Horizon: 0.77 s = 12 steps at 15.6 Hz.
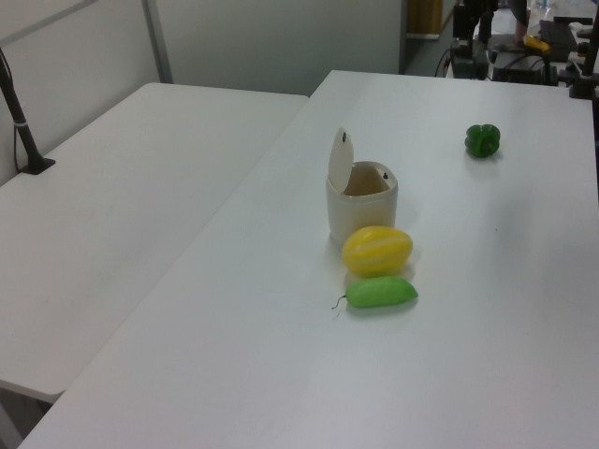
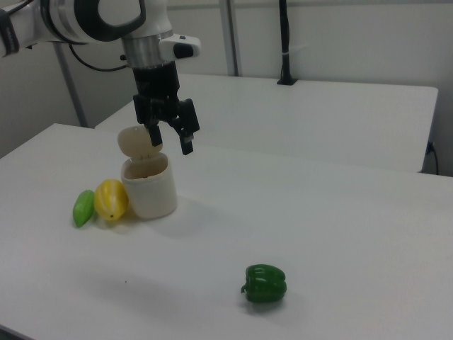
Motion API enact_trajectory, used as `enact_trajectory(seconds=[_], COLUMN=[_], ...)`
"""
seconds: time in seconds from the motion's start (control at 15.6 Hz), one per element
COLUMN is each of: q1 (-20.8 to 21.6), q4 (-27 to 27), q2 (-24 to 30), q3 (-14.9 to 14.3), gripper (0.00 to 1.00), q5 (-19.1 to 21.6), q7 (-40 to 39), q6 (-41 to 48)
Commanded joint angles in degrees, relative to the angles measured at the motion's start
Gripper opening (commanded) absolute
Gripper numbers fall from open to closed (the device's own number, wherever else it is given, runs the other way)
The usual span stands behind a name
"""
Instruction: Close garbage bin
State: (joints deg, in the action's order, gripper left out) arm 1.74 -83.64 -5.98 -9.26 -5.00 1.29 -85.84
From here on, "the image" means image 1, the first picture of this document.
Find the black clamp stand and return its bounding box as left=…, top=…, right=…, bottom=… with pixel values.
left=556, top=39, right=599, bottom=100

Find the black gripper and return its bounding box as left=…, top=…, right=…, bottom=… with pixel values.
left=452, top=0, right=481, bottom=46

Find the dark green toy bell pepper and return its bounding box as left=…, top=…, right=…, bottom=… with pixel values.
left=464, top=123, right=503, bottom=160

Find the beige plastic garbage bin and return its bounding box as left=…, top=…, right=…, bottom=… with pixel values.
left=326, top=125, right=401, bottom=249

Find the wooden board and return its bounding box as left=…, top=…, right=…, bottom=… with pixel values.
left=405, top=0, right=444, bottom=38

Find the thin black upright pole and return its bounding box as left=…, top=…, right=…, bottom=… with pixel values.
left=476, top=0, right=495, bottom=48

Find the small black equipment box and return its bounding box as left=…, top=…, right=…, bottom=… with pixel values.
left=448, top=40, right=490, bottom=80

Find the yellow striped toy melon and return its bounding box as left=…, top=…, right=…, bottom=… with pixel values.
left=341, top=225, right=415, bottom=278

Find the black pole with base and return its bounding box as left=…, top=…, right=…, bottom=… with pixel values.
left=0, top=46, right=56, bottom=176

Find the white side table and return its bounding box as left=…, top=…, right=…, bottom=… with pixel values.
left=0, top=82, right=310, bottom=403

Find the grey partition corner post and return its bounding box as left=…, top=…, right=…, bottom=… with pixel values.
left=142, top=0, right=174, bottom=85

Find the light green toy cucumber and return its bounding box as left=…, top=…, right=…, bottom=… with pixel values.
left=331, top=276, right=420, bottom=311

